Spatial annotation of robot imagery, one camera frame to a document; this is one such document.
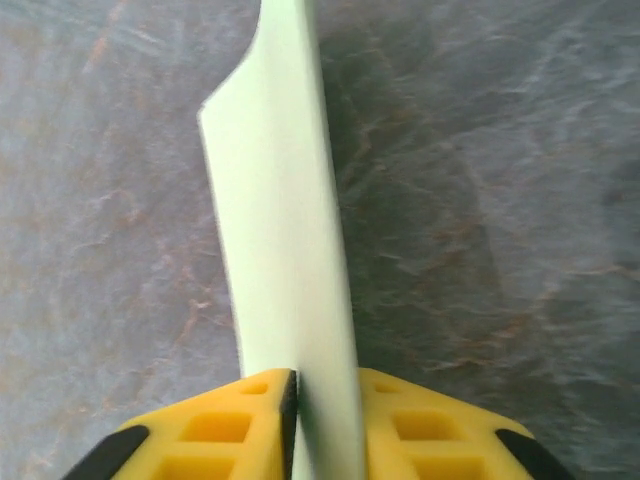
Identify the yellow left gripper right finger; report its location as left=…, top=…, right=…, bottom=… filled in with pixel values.
left=357, top=368, right=576, bottom=480

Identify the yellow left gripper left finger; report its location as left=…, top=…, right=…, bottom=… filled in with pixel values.
left=62, top=368, right=300, bottom=480

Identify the pale green paper sheet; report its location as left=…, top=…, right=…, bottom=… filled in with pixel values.
left=197, top=0, right=367, bottom=480

